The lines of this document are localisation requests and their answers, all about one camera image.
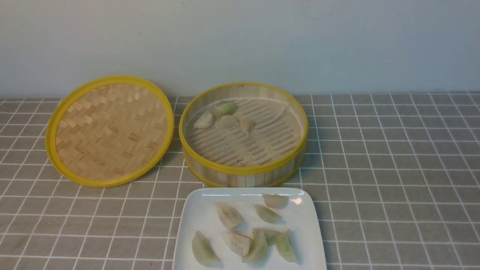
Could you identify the white dumpling plate centre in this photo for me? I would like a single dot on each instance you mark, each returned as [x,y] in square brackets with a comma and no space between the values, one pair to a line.
[240,244]

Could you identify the bamboo steamer basket yellow rim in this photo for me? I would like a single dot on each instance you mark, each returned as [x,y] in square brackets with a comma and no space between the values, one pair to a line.
[216,175]

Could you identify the pale dumpling plate back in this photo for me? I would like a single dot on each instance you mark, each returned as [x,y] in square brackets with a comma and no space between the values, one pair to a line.
[275,201]

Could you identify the green dumpling front left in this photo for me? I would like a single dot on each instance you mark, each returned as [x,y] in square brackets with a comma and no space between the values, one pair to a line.
[203,252]

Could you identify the green dumpling in steamer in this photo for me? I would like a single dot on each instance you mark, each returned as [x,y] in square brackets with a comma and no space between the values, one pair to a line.
[223,108]

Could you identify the white square plate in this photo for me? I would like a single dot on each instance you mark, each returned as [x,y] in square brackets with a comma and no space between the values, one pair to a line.
[299,215]

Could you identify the woven bamboo steamer lid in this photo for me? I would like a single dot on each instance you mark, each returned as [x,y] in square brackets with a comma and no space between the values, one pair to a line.
[110,131]

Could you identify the small green dumpling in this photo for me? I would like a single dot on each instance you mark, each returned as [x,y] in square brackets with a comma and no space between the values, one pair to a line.
[266,214]

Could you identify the large green dumpling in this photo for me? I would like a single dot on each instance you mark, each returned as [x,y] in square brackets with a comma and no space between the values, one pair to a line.
[285,248]

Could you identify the grey checked tablecloth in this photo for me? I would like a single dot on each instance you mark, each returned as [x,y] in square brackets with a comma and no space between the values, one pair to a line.
[394,179]

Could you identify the white dumpling in steamer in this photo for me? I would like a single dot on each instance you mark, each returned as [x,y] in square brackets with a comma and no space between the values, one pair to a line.
[205,121]

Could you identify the small pale dumpling in steamer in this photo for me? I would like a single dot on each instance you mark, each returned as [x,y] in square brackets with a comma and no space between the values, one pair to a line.
[247,125]

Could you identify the white dumpling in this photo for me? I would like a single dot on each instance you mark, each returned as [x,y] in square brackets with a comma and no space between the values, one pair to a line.
[229,216]
[205,121]

